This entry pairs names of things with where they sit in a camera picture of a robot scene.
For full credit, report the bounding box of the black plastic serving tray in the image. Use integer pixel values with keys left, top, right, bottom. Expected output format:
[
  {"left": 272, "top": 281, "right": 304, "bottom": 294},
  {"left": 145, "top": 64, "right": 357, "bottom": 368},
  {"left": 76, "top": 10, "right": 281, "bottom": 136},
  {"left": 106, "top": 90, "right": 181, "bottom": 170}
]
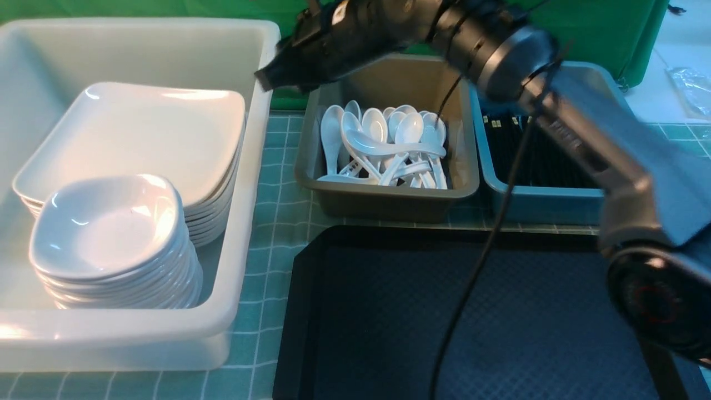
[{"left": 273, "top": 224, "right": 711, "bottom": 400}]

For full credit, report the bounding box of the stack of white bowls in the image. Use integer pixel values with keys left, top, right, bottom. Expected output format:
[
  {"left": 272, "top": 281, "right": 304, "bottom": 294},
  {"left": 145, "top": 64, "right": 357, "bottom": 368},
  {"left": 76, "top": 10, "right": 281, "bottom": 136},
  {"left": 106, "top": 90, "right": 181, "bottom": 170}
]
[{"left": 34, "top": 225, "right": 204, "bottom": 309}]

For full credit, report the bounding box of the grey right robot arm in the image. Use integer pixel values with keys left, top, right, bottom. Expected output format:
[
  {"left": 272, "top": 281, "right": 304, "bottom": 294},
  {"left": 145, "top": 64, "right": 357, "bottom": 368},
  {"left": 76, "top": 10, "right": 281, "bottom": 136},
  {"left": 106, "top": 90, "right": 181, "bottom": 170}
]
[{"left": 256, "top": 1, "right": 710, "bottom": 369}]

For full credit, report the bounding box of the teal checked tablecloth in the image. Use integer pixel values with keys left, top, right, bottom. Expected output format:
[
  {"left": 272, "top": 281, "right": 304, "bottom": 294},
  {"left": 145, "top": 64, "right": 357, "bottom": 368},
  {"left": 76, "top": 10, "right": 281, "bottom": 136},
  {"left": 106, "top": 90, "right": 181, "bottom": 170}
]
[{"left": 0, "top": 113, "right": 711, "bottom": 400}]

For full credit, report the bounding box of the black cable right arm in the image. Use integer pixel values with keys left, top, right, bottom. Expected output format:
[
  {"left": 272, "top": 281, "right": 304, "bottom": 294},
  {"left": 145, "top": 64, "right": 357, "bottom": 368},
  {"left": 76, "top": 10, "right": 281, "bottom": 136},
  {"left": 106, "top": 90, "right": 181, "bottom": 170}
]
[{"left": 428, "top": 44, "right": 573, "bottom": 400}]

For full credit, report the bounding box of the large white plastic tub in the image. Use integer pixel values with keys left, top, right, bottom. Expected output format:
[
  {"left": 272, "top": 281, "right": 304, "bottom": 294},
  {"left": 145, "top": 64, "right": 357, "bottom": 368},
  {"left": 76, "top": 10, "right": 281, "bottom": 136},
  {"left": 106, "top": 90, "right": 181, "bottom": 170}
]
[{"left": 1, "top": 18, "right": 280, "bottom": 374}]

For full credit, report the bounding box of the large white square plate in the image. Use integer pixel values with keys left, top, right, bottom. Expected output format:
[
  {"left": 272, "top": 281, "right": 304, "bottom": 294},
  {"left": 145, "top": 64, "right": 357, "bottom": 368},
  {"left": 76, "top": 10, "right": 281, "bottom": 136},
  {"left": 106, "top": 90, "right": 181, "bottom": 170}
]
[{"left": 13, "top": 83, "right": 246, "bottom": 207}]

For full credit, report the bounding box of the bundle of black chopsticks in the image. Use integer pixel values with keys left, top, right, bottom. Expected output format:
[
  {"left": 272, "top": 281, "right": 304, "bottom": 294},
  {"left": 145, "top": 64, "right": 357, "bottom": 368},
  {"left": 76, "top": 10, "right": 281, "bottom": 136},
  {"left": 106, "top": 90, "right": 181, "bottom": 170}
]
[{"left": 483, "top": 112, "right": 598, "bottom": 189}]

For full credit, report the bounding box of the white bowl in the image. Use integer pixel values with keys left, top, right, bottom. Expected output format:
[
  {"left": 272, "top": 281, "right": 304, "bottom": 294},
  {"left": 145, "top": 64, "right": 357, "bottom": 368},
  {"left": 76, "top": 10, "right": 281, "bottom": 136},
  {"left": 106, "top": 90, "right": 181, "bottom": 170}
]
[{"left": 28, "top": 174, "right": 188, "bottom": 281}]

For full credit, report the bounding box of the clear plastic bag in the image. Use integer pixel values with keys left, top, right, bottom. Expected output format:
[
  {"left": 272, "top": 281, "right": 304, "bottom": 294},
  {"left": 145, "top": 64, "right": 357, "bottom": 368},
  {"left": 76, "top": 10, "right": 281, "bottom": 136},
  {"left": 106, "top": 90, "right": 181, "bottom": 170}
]
[{"left": 664, "top": 66, "right": 710, "bottom": 141}]

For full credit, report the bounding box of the blue-grey plastic chopstick bin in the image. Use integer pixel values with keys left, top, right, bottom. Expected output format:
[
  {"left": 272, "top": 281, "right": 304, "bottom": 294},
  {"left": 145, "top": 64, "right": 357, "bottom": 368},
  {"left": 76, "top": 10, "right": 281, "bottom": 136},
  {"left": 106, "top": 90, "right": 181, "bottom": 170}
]
[{"left": 469, "top": 88, "right": 603, "bottom": 226}]

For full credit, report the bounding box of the pile of white spoons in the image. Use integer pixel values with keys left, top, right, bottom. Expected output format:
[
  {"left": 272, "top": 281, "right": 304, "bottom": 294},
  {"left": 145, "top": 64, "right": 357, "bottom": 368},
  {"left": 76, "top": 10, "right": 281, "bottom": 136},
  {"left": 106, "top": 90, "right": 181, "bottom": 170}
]
[{"left": 318, "top": 101, "right": 449, "bottom": 190}]

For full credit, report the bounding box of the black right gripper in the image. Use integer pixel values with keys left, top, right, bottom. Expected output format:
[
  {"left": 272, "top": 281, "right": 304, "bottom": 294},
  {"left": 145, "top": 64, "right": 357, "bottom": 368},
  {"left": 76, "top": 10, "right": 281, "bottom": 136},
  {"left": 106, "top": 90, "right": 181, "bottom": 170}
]
[{"left": 256, "top": 1, "right": 445, "bottom": 93}]

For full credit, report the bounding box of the green backdrop cloth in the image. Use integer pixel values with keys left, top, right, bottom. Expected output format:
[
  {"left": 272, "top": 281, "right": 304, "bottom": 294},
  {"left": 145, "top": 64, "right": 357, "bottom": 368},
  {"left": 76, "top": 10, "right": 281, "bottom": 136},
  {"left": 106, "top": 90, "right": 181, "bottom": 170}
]
[{"left": 2, "top": 1, "right": 668, "bottom": 91}]

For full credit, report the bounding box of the stack of white square plates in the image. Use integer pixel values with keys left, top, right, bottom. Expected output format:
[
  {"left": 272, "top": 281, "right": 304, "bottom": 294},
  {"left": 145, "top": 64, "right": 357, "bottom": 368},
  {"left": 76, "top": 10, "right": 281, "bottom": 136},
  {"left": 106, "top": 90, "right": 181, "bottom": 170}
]
[{"left": 12, "top": 123, "right": 243, "bottom": 246}]

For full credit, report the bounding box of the brown plastic spoon bin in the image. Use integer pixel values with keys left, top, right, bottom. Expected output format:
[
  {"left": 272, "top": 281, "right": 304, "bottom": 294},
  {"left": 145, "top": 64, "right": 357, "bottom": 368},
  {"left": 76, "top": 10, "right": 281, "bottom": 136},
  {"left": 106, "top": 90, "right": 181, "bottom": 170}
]
[{"left": 294, "top": 54, "right": 480, "bottom": 223}]

